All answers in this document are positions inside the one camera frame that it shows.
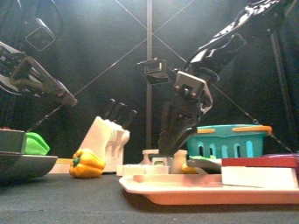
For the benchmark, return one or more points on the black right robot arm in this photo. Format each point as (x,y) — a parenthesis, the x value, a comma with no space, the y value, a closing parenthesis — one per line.
(229,43)

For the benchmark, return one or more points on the pink plastic plate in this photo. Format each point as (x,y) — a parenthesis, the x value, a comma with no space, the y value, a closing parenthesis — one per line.
(193,195)

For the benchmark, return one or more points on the white tile green print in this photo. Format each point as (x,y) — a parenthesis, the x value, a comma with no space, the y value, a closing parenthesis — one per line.
(159,162)

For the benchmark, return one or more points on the small green toy food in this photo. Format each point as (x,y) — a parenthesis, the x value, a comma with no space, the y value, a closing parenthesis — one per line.
(201,157)

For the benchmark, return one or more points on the small white toy tile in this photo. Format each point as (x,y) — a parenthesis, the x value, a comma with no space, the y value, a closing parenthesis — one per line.
(155,170)
(129,170)

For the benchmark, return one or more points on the small yellow toy food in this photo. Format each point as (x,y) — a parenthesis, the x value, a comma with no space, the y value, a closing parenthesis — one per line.
(188,169)

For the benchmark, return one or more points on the dark grey toy piece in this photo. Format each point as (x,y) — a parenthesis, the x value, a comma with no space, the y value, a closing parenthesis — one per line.
(205,165)

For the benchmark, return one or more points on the white toy knife block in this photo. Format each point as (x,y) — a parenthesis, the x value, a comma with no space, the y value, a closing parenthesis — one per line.
(100,143)

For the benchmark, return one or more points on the bright green toy food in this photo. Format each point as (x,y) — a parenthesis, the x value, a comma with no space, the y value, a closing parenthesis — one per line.
(35,144)

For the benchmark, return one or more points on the dark grey toy bowl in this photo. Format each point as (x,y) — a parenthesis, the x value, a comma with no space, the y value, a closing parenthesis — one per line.
(23,167)

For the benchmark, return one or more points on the white box red lid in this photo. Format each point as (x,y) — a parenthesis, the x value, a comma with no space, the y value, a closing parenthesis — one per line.
(256,176)

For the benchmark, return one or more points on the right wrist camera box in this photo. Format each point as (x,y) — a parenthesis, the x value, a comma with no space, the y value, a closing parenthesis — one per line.
(155,73)

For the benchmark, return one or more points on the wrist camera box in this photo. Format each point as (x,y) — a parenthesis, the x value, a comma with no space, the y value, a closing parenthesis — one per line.
(155,73)
(39,37)

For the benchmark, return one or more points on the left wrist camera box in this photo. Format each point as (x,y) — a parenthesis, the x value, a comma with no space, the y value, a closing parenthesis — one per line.
(39,37)

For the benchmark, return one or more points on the grey vertical frame post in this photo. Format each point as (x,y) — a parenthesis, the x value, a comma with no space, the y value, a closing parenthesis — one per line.
(148,43)

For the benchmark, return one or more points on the black frame side post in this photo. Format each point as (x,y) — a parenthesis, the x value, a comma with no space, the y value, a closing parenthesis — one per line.
(282,87)

